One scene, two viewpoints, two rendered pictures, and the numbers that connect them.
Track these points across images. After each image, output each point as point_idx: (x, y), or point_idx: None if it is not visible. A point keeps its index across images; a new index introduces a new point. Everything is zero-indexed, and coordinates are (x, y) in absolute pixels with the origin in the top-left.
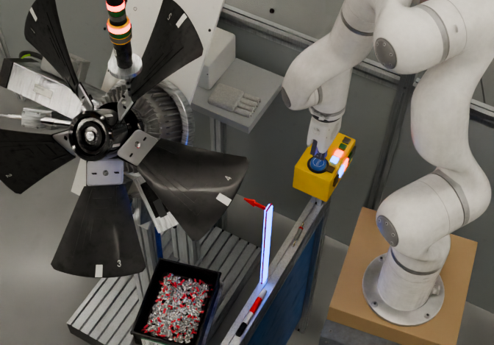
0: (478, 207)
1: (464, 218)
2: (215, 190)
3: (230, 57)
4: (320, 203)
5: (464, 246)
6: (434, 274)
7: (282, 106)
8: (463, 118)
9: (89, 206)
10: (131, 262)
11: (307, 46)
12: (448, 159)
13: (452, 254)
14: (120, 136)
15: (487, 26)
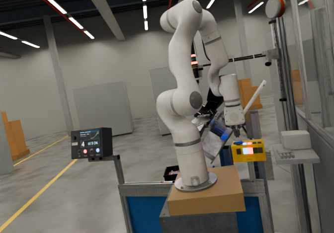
0: (176, 97)
1: (170, 100)
2: (195, 124)
3: (304, 143)
4: (249, 179)
5: (236, 190)
6: (177, 149)
7: (329, 185)
8: (172, 46)
9: None
10: None
11: (325, 138)
12: (169, 66)
13: (226, 188)
14: (202, 111)
15: (179, 7)
